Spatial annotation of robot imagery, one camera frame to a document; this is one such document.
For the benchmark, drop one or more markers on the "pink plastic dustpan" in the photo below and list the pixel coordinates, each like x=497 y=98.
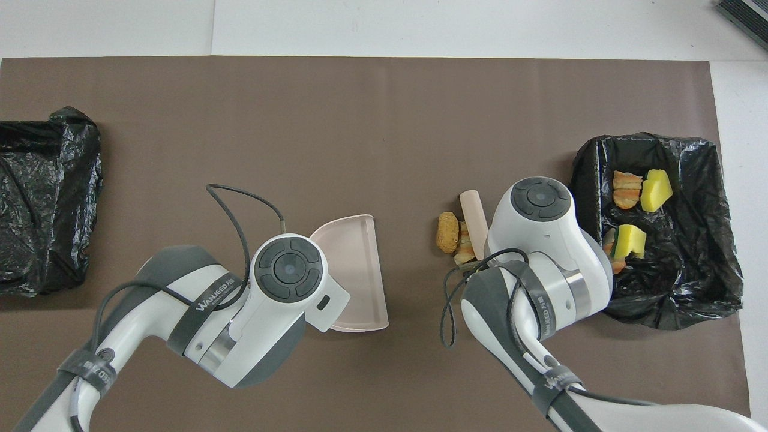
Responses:
x=354 y=270

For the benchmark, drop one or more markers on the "brown toy bread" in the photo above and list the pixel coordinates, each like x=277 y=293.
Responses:
x=447 y=233

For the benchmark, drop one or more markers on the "striped toy croissant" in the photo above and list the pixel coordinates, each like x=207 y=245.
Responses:
x=463 y=255

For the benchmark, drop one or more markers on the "beige brush black bristles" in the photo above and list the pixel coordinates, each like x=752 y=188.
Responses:
x=473 y=216

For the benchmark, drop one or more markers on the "green and yellow sponge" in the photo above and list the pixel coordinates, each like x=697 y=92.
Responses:
x=631 y=240

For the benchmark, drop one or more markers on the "large yellow sponge piece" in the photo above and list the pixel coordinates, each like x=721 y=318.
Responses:
x=656 y=190

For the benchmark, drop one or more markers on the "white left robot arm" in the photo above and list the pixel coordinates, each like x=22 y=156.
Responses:
x=180 y=312

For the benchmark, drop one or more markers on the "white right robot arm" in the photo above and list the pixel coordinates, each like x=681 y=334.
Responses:
x=540 y=240

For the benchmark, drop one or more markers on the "black bag lined bin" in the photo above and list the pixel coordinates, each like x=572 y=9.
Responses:
x=690 y=270
x=60 y=180

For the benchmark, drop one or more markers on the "brown table mat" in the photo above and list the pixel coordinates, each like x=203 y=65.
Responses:
x=384 y=108

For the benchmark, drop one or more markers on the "black ribbed device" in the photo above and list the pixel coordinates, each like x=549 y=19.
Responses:
x=747 y=12

